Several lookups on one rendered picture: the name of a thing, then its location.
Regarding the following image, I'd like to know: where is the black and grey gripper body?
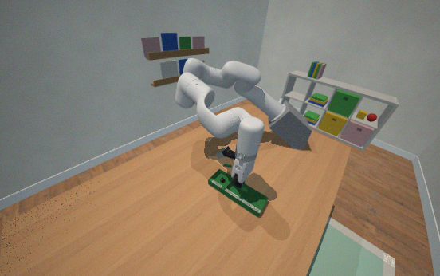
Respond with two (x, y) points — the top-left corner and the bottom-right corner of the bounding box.
(231, 157), (255, 183)

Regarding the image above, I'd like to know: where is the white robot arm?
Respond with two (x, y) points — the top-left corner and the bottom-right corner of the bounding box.
(175, 58), (286, 162)

